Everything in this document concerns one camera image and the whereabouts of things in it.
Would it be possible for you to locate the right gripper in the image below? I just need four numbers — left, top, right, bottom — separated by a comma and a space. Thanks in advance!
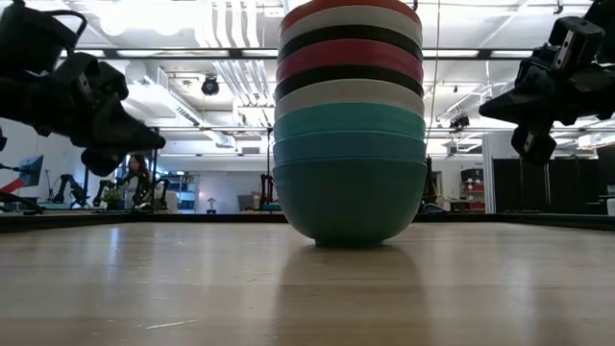
479, 15, 615, 167

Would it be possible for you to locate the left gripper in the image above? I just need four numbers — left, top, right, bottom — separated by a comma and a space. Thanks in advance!
0, 51, 167, 178

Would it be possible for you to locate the teal bowl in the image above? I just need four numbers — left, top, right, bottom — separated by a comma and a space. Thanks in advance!
272, 158, 428, 247
273, 101, 427, 141

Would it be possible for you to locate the magenta bowl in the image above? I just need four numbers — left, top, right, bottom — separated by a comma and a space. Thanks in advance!
276, 38, 425, 84

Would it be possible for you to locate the red bowl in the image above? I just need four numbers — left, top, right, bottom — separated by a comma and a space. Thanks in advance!
280, 0, 423, 34

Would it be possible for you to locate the person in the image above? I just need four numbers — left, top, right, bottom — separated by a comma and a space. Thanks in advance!
123, 153, 154, 212

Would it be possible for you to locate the small potted plant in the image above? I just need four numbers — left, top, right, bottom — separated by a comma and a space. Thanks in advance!
103, 187, 124, 210

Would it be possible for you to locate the black partition panel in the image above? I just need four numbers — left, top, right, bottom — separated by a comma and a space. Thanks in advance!
492, 158, 600, 215

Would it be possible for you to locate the blue storage shelf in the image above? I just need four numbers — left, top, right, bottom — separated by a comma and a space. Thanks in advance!
165, 172, 199, 211

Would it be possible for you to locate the background tilted monitor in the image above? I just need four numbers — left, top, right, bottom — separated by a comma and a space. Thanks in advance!
16, 154, 45, 188

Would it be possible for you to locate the red storage shelf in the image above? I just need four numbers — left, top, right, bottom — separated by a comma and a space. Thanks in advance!
459, 167, 486, 212

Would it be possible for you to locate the black ceiling camera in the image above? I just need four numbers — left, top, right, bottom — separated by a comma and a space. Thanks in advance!
200, 75, 221, 97
449, 112, 472, 132

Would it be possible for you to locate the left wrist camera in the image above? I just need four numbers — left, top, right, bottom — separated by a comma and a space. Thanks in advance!
0, 0, 88, 78

